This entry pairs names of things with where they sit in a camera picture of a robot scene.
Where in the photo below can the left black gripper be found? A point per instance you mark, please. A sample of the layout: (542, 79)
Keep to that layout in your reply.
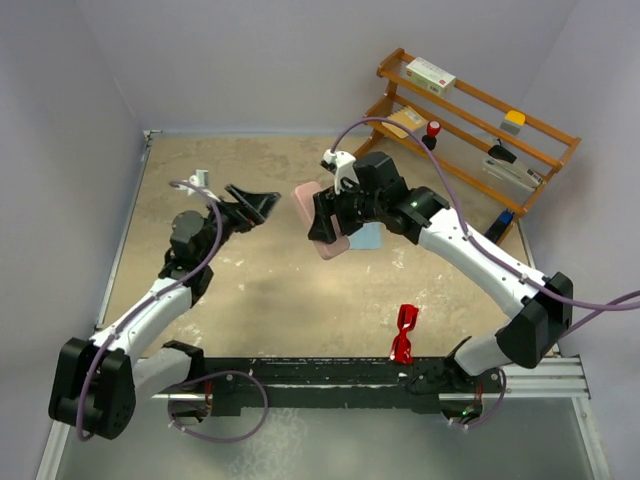
(250, 209)

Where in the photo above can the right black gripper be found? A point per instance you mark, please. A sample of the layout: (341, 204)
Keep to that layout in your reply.
(327, 203)

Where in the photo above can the pink glasses case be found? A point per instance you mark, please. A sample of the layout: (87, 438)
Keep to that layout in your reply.
(302, 197)

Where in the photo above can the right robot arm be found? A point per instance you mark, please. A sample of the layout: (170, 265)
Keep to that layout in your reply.
(533, 302)

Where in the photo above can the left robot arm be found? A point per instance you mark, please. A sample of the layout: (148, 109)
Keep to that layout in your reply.
(98, 381)

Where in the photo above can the red sunglasses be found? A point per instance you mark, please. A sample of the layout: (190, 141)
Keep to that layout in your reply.
(401, 345)

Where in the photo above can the blue cleaning cloth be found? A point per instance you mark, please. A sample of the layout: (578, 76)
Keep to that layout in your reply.
(368, 237)

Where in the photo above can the brown envelope packet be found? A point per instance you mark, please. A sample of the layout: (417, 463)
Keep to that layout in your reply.
(405, 118)

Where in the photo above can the red black stamp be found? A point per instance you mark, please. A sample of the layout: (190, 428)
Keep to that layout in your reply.
(429, 139)

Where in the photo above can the wooden three-tier shelf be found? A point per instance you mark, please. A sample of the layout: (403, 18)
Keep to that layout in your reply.
(470, 121)

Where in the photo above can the blue stapler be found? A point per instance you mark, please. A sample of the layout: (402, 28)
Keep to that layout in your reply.
(500, 227)

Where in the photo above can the white green box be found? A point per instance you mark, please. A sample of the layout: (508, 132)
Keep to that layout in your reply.
(429, 77)

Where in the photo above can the black stapler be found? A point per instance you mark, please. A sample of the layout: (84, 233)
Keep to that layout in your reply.
(501, 153)

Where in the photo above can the yellow grey sponge block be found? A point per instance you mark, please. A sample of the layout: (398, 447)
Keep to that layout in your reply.
(513, 122)

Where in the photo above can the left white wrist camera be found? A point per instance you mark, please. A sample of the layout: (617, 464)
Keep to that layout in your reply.
(200, 178)

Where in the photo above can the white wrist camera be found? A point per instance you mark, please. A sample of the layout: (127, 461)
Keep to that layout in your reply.
(341, 165)
(200, 178)

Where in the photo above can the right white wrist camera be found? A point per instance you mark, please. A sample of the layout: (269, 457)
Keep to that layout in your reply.
(341, 165)

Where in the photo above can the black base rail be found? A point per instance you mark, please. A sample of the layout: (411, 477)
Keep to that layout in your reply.
(423, 387)

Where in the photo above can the aluminium frame rail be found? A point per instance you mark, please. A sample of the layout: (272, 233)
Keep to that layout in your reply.
(552, 378)

